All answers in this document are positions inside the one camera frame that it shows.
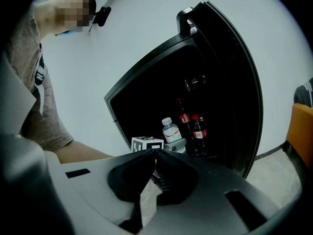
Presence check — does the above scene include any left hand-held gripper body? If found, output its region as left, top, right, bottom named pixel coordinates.
left=131, top=136, right=187, bottom=155

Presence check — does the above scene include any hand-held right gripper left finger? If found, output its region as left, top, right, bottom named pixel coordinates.
left=107, top=148, right=157, bottom=234

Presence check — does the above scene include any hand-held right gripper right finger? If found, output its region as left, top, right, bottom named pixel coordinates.
left=151, top=148, right=199, bottom=206

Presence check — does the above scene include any clear water drink bottle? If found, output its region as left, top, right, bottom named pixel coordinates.
left=161, top=117, right=183, bottom=144

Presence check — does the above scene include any black fridge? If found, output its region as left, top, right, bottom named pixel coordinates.
left=103, top=6, right=237, bottom=162

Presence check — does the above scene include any person's left forearm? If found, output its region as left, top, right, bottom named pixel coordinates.
left=56, top=139, right=118, bottom=165

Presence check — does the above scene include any fridge thermostat knob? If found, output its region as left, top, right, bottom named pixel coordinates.
left=184, top=74, right=207, bottom=92

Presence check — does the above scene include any black fridge door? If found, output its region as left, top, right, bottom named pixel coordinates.
left=189, top=0, right=264, bottom=180

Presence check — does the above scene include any tall cola bottle red label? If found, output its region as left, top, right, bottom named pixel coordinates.
left=176, top=97, right=194, bottom=141

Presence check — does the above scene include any short cola bottle red label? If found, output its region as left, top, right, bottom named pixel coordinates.
left=191, top=114, right=209, bottom=155

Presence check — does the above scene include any orange chair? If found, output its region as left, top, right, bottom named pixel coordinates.
left=282, top=102, right=313, bottom=180

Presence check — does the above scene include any person's grey-brown t-shirt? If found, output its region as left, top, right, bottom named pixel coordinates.
left=4, top=3, right=74, bottom=153

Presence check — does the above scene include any person's head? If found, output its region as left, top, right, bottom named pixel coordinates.
left=33, top=0, right=97, bottom=38

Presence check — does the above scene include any dark floor cable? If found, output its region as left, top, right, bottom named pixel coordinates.
left=254, top=144, right=286, bottom=162

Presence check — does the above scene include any black and grey chest strap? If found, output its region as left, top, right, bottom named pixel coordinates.
left=34, top=54, right=48, bottom=87

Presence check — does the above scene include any black head-mounted camera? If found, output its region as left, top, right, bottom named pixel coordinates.
left=92, top=6, right=112, bottom=27

